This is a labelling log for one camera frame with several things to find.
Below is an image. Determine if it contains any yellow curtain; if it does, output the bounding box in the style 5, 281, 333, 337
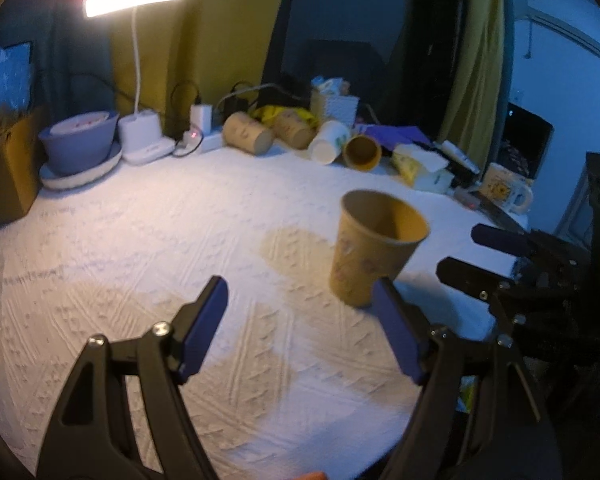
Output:
437, 0, 513, 163

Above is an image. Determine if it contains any grey bowl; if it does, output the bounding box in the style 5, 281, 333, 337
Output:
38, 110, 121, 177

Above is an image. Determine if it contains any white plate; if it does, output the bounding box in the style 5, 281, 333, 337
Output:
39, 141, 123, 191

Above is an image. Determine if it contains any purple paper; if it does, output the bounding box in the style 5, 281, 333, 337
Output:
352, 122, 431, 152

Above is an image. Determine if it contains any brown printed paper cup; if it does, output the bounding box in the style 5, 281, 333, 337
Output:
329, 189, 431, 309

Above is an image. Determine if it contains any cardboard box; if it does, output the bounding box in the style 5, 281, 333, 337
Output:
0, 107, 46, 233

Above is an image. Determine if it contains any black cable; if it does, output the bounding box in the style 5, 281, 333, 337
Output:
170, 81, 202, 136

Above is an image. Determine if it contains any blue picture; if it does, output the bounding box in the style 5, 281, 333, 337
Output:
0, 42, 34, 117

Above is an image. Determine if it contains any white air conditioner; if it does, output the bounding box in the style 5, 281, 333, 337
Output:
512, 0, 600, 61

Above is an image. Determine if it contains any white textured tablecloth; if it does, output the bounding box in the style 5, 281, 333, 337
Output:
0, 142, 531, 480

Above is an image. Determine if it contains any white charger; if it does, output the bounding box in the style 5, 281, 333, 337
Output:
190, 104, 215, 136

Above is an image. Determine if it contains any white cartoon mug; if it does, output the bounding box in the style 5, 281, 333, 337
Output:
480, 162, 535, 216

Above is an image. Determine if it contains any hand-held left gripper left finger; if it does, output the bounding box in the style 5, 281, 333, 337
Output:
35, 275, 229, 480

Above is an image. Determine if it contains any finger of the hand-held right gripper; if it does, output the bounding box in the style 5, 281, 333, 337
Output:
471, 224, 538, 261
436, 256, 511, 306

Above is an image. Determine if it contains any white power strip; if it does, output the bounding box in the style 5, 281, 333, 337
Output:
172, 129, 226, 157

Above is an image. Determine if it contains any yellow tissue pack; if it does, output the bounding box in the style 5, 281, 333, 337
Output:
391, 143, 453, 193

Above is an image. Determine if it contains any white paper cup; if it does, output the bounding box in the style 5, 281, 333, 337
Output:
307, 120, 351, 166

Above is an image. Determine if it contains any yellow snack packet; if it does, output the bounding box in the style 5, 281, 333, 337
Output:
252, 105, 321, 128

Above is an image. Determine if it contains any white tube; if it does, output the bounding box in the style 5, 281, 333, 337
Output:
440, 140, 481, 173

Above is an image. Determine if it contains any woven tissue box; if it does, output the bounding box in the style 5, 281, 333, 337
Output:
310, 76, 361, 128

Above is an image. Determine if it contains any white desk lamp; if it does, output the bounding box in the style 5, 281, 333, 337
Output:
83, 0, 190, 166

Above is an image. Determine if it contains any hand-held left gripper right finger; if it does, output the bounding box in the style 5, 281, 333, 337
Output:
372, 276, 563, 480

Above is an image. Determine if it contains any dark monitor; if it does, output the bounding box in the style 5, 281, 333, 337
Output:
500, 102, 555, 181

